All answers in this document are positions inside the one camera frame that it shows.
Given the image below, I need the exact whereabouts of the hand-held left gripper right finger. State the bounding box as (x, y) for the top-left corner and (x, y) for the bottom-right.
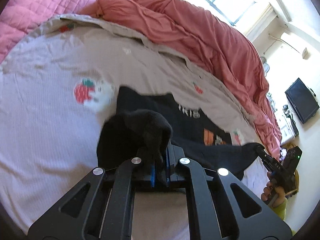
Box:
(162, 144), (293, 240)

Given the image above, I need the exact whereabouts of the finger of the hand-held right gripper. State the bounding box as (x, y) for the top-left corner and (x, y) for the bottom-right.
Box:
(254, 145), (283, 172)

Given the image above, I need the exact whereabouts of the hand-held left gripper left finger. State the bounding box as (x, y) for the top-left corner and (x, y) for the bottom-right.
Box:
(26, 145), (157, 240)

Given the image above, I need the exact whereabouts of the black printed t-shirt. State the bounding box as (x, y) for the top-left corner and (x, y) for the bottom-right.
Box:
(96, 86), (263, 180)

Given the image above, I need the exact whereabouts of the person's right forearm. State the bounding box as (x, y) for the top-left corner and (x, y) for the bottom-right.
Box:
(271, 200), (288, 221)

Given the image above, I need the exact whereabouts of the person's right hand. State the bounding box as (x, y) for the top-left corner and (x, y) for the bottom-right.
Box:
(260, 171), (287, 207)

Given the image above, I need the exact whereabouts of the white cabinet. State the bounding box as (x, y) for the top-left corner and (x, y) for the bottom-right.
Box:
(274, 100), (300, 147)

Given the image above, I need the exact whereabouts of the black flat screen television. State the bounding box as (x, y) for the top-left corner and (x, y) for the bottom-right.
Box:
(285, 78), (317, 124)

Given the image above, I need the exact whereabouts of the white standing fan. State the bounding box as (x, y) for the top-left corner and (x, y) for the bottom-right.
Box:
(261, 56), (272, 77)

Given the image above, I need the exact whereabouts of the printed lilac bed sheet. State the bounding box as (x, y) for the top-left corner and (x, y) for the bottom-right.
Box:
(0, 14), (275, 240)

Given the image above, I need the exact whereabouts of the salmon pink duvet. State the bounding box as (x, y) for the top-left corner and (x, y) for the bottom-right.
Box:
(96, 0), (283, 159)

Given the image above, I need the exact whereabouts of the bright window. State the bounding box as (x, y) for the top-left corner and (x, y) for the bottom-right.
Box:
(192, 0), (273, 28)

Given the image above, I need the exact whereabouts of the pink quilted blanket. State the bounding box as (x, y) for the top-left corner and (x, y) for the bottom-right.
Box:
(0, 0), (98, 63)

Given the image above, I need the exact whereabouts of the white wall air conditioner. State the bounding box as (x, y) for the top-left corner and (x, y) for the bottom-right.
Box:
(279, 31), (309, 55)

